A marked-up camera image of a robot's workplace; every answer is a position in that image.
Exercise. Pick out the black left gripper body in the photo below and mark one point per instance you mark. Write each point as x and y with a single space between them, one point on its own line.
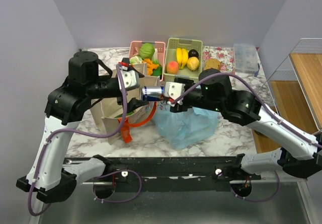
102 88

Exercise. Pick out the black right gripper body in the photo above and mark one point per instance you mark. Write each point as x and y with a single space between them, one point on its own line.
193 99

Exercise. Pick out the silver metal can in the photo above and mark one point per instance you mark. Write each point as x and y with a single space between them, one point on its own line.
152 93

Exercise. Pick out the beige canvas tote bag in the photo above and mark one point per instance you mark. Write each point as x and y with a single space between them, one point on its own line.
107 113

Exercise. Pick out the light blue plastic grocery bag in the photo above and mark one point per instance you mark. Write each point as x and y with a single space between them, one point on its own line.
184 128

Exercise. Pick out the pink orange peach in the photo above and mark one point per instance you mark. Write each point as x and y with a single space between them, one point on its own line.
172 67

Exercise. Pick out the white cauliflower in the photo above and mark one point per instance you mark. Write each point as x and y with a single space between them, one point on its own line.
136 60

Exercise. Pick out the yellow orange food piece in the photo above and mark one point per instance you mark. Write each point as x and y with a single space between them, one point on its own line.
150 66

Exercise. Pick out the green cabbage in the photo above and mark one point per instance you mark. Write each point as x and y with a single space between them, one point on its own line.
147 50

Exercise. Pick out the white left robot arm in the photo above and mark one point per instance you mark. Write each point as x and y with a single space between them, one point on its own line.
66 105

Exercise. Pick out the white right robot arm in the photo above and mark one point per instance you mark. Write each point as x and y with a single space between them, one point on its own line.
236 101

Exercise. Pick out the yellow pear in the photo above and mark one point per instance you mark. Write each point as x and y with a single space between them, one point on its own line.
193 63

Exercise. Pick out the green bok choy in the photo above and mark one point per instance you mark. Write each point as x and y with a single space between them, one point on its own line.
157 71

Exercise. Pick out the brown bread slice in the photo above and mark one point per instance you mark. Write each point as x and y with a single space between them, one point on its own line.
212 63

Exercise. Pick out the yellow banana bunch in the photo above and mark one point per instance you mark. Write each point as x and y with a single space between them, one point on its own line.
181 57

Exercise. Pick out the dark purple plum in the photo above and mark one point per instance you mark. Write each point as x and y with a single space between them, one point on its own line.
193 53

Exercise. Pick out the pink plastic basket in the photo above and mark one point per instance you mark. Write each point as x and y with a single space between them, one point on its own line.
160 46

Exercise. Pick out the floral rectangular tray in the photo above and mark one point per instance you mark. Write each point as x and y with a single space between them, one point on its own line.
223 54

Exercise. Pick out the green plastic basket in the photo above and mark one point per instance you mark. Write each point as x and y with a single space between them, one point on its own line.
188 44

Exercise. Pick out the clear plastic organizer box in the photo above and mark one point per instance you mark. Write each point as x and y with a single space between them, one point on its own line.
245 58

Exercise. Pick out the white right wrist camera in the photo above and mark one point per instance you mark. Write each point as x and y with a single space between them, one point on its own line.
172 91

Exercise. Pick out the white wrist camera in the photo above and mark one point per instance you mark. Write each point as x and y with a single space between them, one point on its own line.
172 91
128 77

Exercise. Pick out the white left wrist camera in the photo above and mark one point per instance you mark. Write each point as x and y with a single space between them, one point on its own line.
128 77

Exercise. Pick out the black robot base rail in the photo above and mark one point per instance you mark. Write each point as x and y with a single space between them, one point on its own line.
174 174

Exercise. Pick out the white wire wooden shelf rack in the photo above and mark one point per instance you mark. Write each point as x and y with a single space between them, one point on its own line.
295 86

